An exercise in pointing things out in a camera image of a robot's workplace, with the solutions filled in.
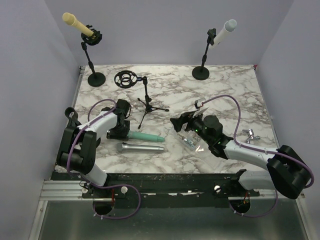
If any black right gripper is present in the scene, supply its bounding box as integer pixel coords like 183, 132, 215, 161
170, 108, 212, 144

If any green microphone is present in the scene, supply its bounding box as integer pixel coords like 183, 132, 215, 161
127, 131, 165, 143

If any grey microphone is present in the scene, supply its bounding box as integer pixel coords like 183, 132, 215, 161
116, 142, 165, 153

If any black tripod microphone stand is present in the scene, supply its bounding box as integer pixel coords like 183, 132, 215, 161
113, 69, 170, 130

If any black clip microphone stand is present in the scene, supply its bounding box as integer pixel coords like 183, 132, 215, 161
96, 138, 101, 148

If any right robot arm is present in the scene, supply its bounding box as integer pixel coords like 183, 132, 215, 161
170, 111, 313, 199

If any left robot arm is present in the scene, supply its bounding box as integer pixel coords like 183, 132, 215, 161
56, 99, 131, 198

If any black round-base stand right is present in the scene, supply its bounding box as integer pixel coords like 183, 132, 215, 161
192, 28, 217, 81

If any white microphone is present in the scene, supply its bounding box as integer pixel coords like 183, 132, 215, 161
209, 19, 238, 49

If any beige microphone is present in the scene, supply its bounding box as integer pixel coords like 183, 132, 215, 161
62, 12, 94, 37

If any clear screw organizer box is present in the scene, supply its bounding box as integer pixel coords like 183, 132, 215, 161
173, 129, 227, 174

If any silver metal faucet part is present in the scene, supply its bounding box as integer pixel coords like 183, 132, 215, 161
242, 128, 261, 144

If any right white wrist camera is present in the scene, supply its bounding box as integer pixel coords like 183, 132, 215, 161
193, 98, 208, 118

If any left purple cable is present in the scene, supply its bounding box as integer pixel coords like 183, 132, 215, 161
66, 98, 142, 220

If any purple cable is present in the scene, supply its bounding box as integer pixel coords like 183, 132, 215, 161
199, 94, 315, 218
66, 98, 142, 220

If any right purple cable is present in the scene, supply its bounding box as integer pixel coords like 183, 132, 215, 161
199, 94, 315, 218

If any black shock-mount round-base stand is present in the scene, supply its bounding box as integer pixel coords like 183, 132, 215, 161
80, 24, 106, 88

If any aluminium frame rail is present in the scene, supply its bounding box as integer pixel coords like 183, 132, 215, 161
39, 180, 88, 201

